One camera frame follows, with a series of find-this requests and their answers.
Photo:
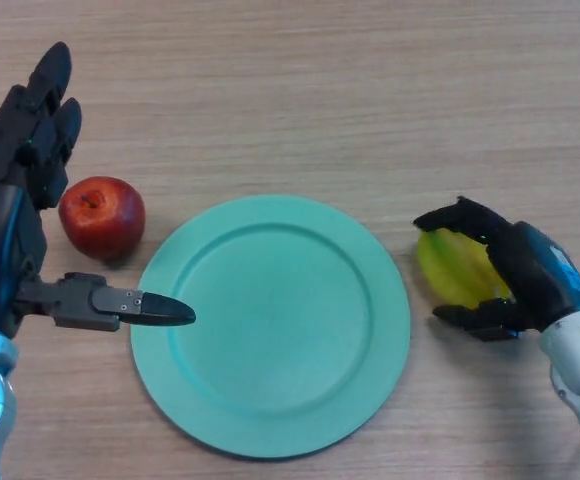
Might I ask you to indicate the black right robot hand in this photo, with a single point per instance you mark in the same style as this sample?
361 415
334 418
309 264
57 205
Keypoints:
535 270

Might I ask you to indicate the yellow starfruit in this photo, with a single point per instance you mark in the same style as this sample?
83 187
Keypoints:
455 270

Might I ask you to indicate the green round plate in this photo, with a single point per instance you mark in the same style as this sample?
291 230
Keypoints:
275 340

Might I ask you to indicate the red apple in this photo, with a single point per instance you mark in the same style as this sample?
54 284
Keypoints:
102 220

